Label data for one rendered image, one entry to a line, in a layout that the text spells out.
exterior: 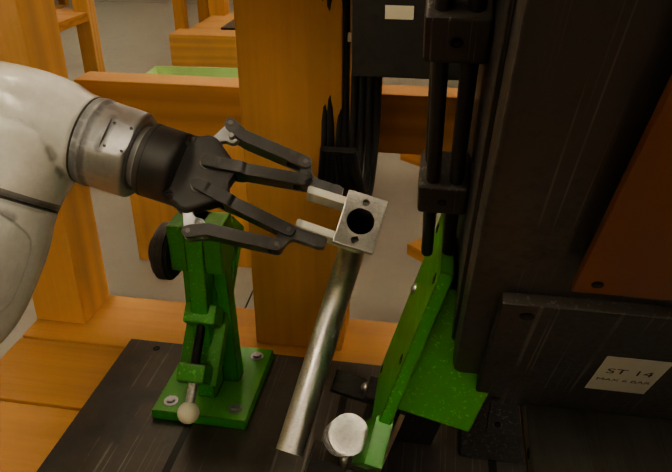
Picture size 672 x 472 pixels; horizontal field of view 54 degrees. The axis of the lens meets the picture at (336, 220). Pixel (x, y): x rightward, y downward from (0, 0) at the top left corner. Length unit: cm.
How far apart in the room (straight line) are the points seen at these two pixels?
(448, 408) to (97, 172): 39
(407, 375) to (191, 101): 59
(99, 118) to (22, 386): 54
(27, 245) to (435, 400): 41
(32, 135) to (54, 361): 53
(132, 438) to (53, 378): 21
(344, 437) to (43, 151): 39
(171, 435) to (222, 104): 47
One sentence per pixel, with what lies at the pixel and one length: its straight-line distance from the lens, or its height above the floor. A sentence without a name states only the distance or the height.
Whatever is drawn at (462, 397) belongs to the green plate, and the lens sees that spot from 61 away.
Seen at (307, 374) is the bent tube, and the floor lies 107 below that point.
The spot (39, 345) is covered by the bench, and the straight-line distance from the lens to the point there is 117.
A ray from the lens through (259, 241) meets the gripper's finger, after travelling 64.
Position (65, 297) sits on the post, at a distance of 118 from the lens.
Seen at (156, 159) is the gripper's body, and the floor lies 131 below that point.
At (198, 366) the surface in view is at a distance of 87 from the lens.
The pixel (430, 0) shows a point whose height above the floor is 149.
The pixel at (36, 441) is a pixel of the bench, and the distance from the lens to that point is 100.
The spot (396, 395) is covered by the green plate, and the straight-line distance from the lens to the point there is 60.
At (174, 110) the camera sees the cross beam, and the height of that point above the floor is 123.
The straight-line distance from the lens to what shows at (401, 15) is 72.
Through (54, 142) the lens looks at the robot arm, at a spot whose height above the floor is 132.
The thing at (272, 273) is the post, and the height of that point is 102.
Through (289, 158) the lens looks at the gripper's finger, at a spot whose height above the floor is 130.
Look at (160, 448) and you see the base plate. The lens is 91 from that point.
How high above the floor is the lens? 154
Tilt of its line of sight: 27 degrees down
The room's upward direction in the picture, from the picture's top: straight up
